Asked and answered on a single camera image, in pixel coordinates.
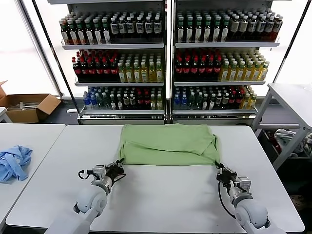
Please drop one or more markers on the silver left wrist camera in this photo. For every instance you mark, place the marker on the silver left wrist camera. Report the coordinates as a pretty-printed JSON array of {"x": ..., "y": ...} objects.
[{"x": 99, "y": 172}]

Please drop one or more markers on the dark patterned cloth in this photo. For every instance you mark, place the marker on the dark patterned cloth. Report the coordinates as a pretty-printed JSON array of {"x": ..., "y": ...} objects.
[{"x": 309, "y": 142}]

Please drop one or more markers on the white packing strips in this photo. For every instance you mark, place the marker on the white packing strips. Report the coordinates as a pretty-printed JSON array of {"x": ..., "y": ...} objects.
[{"x": 24, "y": 106}]

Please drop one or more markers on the red cap cola bottle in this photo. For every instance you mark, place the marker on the red cap cola bottle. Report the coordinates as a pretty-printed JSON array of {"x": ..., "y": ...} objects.
[
  {"x": 91, "y": 70},
  {"x": 218, "y": 69},
  {"x": 202, "y": 69},
  {"x": 99, "y": 70},
  {"x": 113, "y": 70},
  {"x": 106, "y": 70},
  {"x": 194, "y": 69},
  {"x": 76, "y": 70},
  {"x": 179, "y": 69},
  {"x": 187, "y": 69},
  {"x": 84, "y": 70},
  {"x": 210, "y": 69}
]

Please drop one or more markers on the crumpled blue cloth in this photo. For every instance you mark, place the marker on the crumpled blue cloth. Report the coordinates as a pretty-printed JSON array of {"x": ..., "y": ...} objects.
[{"x": 13, "y": 163}]

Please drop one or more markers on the open cardboard box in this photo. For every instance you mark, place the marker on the open cardboard box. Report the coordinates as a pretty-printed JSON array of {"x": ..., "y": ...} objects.
[{"x": 45, "y": 106}]

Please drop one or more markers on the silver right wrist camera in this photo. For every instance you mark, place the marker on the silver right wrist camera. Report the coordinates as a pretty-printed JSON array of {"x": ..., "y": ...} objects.
[{"x": 244, "y": 184}]

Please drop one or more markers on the black storage bin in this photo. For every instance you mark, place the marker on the black storage bin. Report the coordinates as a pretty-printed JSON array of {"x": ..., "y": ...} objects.
[{"x": 268, "y": 148}]

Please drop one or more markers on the grey metal shelving unit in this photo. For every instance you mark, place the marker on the grey metal shelving unit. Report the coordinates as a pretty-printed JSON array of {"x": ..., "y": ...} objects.
[
  {"x": 226, "y": 45},
  {"x": 113, "y": 46}
]

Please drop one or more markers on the yellow juice bottle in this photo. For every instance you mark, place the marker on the yellow juice bottle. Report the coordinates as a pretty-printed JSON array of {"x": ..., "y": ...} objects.
[
  {"x": 249, "y": 72},
  {"x": 121, "y": 73},
  {"x": 152, "y": 73},
  {"x": 159, "y": 73},
  {"x": 144, "y": 73},
  {"x": 129, "y": 73},
  {"x": 264, "y": 72},
  {"x": 233, "y": 72},
  {"x": 257, "y": 72},
  {"x": 241, "y": 72},
  {"x": 136, "y": 73},
  {"x": 225, "y": 72}
]

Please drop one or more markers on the beige label drink bottle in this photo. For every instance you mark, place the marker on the beige label drink bottle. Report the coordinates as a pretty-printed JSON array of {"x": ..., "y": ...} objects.
[
  {"x": 234, "y": 28},
  {"x": 243, "y": 28}
]

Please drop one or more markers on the green cap tea bottle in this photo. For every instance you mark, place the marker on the green cap tea bottle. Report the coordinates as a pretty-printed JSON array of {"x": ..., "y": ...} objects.
[
  {"x": 198, "y": 32},
  {"x": 216, "y": 32},
  {"x": 81, "y": 36},
  {"x": 181, "y": 32},
  {"x": 207, "y": 32},
  {"x": 106, "y": 35},
  {"x": 225, "y": 32},
  {"x": 189, "y": 32},
  {"x": 98, "y": 36},
  {"x": 89, "y": 36},
  {"x": 73, "y": 36},
  {"x": 65, "y": 36}
]

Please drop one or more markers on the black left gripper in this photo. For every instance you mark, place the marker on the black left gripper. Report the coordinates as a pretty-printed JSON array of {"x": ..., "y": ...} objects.
[{"x": 114, "y": 173}]

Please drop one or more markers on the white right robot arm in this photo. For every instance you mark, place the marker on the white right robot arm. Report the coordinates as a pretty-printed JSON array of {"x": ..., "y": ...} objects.
[{"x": 251, "y": 212}]

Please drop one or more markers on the grey white clothes pile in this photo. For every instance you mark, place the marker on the grey white clothes pile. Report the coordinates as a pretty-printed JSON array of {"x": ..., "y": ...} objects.
[{"x": 282, "y": 135}]

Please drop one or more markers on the small white floor object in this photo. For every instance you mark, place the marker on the small white floor object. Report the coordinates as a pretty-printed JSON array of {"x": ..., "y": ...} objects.
[{"x": 70, "y": 111}]

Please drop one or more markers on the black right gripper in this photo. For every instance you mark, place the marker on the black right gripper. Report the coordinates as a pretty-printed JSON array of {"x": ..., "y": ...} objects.
[{"x": 226, "y": 179}]

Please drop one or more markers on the small white table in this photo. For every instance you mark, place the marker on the small white table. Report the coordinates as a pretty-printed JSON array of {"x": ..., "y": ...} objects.
[{"x": 3, "y": 112}]

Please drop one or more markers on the white metal-frame side table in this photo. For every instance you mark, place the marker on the white metal-frame side table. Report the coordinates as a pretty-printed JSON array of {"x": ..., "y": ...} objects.
[{"x": 290, "y": 97}]

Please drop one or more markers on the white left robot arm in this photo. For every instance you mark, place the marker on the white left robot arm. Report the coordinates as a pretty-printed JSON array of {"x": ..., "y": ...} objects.
[{"x": 90, "y": 202}]

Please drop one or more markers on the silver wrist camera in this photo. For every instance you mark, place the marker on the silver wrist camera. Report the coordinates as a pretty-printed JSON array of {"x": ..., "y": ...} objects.
[
  {"x": 244, "y": 184},
  {"x": 99, "y": 172}
]

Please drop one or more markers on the grey window frame post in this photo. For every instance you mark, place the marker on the grey window frame post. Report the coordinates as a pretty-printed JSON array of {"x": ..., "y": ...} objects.
[{"x": 40, "y": 46}]

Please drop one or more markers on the green t-shirt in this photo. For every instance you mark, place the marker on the green t-shirt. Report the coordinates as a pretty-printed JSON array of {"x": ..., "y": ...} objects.
[{"x": 170, "y": 156}]

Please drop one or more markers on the dark label drink bottle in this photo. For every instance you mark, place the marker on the dark label drink bottle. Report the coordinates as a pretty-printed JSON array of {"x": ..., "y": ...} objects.
[
  {"x": 157, "y": 28},
  {"x": 269, "y": 26},
  {"x": 140, "y": 28},
  {"x": 261, "y": 26},
  {"x": 131, "y": 28},
  {"x": 252, "y": 27},
  {"x": 122, "y": 28},
  {"x": 114, "y": 28},
  {"x": 148, "y": 28}
]

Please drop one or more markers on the thin black pole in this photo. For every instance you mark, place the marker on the thin black pole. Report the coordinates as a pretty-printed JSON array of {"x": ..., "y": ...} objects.
[
  {"x": 55, "y": 58},
  {"x": 290, "y": 41}
]

